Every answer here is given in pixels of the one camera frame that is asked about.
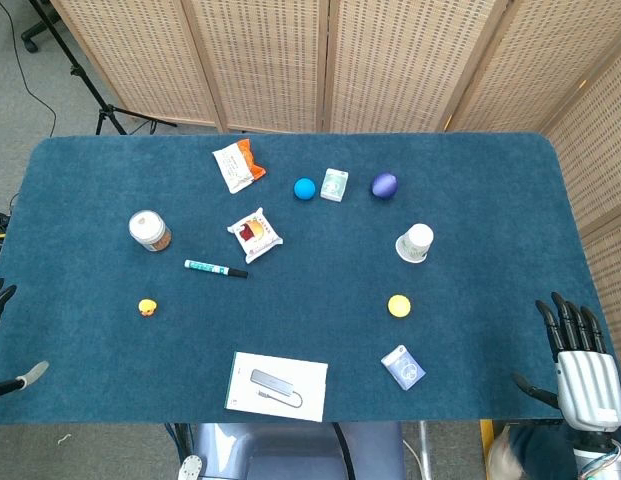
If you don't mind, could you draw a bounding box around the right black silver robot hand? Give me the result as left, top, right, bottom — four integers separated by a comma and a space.
512, 292, 621, 432

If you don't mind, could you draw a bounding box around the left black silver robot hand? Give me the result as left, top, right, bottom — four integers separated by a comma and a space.
0, 277, 50, 401

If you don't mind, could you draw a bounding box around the yellow round disc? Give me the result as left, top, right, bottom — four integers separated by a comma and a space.
387, 294, 412, 319

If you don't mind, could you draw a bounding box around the clear jar of nuts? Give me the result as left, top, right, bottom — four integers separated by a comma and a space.
128, 209, 173, 253

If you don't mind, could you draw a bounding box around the silver table leg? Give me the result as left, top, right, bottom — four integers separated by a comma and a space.
418, 421, 433, 480

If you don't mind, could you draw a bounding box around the blue tissue pack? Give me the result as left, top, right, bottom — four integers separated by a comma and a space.
380, 344, 426, 392

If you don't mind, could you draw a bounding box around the green white marker pen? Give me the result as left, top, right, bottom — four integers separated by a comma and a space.
183, 258, 250, 280

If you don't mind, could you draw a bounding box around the white paper cup leaf print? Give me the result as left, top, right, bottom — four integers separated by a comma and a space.
394, 222, 435, 264

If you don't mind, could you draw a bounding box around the black tripod stand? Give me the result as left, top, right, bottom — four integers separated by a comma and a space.
28, 0, 178, 136

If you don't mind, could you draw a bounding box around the black chair base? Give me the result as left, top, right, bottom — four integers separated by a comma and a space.
20, 20, 42, 54

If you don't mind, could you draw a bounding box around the blue table mat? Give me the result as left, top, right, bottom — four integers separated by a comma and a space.
0, 131, 621, 426

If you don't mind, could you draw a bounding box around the burger print snack packet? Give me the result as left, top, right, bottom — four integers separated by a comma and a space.
226, 206, 285, 265

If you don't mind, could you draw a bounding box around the orange white snack packet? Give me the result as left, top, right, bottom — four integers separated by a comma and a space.
212, 138, 267, 195

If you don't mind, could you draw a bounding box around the purple egg-shaped ball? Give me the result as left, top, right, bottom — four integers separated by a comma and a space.
371, 172, 399, 200

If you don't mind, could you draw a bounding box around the white USB hub box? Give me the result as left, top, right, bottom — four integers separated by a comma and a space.
224, 351, 329, 424

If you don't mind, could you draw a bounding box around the silver-blue robot torso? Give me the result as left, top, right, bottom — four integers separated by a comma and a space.
193, 422, 407, 480

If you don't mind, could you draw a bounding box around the green tissue pack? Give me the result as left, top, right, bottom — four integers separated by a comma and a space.
320, 167, 350, 203

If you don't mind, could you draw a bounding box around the black floor cable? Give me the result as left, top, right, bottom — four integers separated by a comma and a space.
0, 0, 58, 137

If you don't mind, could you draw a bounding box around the black hose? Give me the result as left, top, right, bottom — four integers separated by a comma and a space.
331, 422, 355, 480

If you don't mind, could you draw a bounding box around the white metal bracket plate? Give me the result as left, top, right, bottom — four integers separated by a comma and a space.
178, 453, 204, 480

